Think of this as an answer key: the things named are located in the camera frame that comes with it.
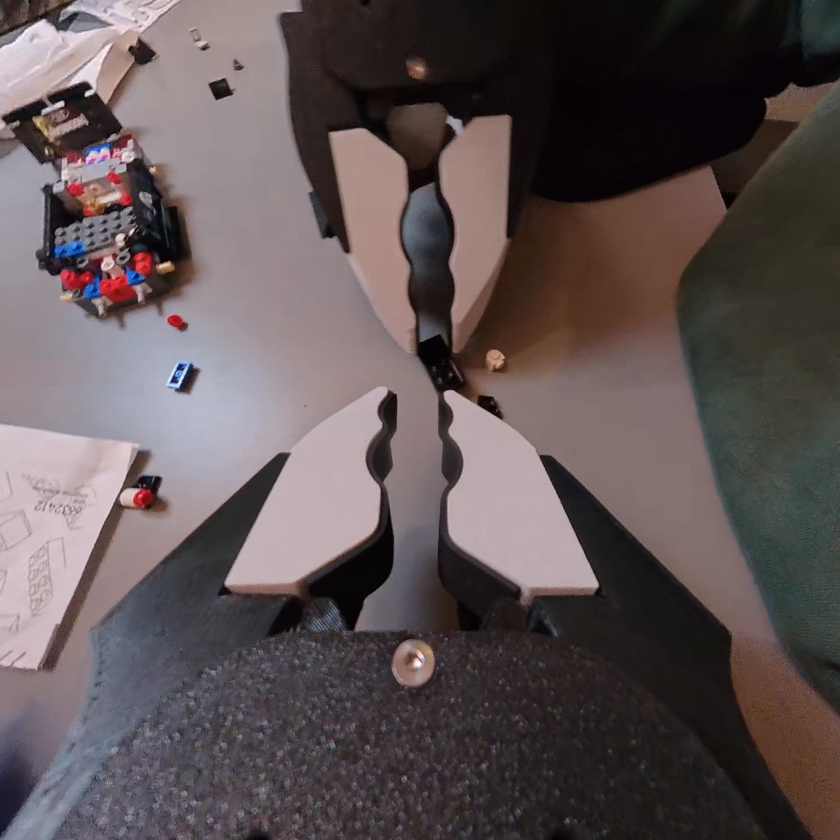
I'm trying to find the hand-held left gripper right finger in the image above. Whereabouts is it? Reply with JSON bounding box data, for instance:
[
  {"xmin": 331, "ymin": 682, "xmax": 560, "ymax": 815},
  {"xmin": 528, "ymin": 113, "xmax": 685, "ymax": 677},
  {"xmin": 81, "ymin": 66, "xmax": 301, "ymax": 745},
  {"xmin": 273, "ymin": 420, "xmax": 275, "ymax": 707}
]
[{"xmin": 436, "ymin": 390, "xmax": 600, "ymax": 630}]

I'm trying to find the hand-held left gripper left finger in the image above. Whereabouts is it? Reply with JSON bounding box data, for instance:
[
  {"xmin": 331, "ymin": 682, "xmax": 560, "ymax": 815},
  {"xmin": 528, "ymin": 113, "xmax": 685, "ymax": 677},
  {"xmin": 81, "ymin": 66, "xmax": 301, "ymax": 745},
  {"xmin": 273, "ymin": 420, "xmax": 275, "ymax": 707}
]
[{"xmin": 224, "ymin": 387, "xmax": 399, "ymax": 630}]

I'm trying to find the person's right forearm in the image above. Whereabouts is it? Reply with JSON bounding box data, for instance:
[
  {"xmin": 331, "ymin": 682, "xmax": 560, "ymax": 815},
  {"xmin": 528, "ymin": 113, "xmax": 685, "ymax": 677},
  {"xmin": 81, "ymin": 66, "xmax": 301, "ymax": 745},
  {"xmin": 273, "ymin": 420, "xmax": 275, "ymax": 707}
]
[{"xmin": 525, "ymin": 0, "xmax": 809, "ymax": 206}]

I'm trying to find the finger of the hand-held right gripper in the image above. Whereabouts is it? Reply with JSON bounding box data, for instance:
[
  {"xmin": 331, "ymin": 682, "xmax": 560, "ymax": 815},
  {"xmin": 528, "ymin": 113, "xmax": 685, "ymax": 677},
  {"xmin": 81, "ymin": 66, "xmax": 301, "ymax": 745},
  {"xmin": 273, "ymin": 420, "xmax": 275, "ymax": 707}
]
[
  {"xmin": 328, "ymin": 128, "xmax": 435, "ymax": 357},
  {"xmin": 427, "ymin": 115, "xmax": 513, "ymax": 352}
]

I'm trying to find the printed white paper bag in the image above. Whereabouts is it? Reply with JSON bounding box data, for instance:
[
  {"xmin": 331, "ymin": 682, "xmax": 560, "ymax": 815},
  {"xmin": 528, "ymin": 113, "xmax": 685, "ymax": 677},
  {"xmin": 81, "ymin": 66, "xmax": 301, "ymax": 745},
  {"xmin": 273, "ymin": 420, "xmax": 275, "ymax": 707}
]
[{"xmin": 0, "ymin": 423, "xmax": 140, "ymax": 672}]

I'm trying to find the black stickered lego panel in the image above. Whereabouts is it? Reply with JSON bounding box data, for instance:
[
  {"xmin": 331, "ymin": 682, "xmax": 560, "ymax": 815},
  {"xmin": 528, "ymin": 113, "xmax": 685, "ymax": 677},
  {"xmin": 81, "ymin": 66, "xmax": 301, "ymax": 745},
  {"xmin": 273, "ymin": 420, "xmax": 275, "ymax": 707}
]
[{"xmin": 2, "ymin": 82, "xmax": 125, "ymax": 165}]

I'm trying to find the red white black lego piece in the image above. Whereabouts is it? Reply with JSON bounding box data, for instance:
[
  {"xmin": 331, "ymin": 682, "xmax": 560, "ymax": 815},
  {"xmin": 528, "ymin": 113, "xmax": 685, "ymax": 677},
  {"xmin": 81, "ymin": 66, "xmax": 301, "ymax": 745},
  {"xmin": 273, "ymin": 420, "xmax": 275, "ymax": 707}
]
[{"xmin": 119, "ymin": 474, "xmax": 164, "ymax": 511}]

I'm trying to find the lego car model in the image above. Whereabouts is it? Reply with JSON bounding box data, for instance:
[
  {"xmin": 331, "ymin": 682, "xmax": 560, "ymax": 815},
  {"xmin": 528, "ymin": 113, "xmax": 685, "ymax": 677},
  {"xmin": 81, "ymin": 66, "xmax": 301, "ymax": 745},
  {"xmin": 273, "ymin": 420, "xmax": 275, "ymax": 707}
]
[{"xmin": 36, "ymin": 134, "xmax": 192, "ymax": 320}]

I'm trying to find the small printed paper sheet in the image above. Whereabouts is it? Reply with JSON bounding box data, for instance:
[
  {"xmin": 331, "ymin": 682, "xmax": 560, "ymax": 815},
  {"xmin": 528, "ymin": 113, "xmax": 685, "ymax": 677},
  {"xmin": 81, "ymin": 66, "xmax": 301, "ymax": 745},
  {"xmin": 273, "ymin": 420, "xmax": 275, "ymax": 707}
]
[{"xmin": 62, "ymin": 0, "xmax": 182, "ymax": 33}]

